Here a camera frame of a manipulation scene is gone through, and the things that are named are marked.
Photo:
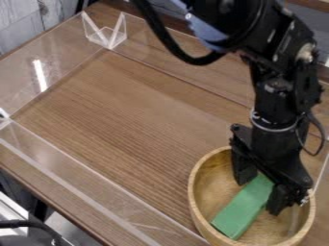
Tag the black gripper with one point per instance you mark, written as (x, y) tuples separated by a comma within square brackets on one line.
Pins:
[(272, 153)]

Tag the green rectangular block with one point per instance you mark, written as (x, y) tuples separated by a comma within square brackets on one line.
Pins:
[(236, 217)]

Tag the brown wooden bowl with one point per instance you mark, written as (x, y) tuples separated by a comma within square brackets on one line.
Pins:
[(212, 189)]

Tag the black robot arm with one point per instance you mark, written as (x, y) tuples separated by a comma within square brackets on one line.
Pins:
[(277, 45)]

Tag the black metal bracket with bolt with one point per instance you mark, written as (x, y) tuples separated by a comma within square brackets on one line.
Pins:
[(44, 234)]

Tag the clear acrylic corner bracket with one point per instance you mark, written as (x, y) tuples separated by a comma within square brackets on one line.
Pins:
[(107, 37)]

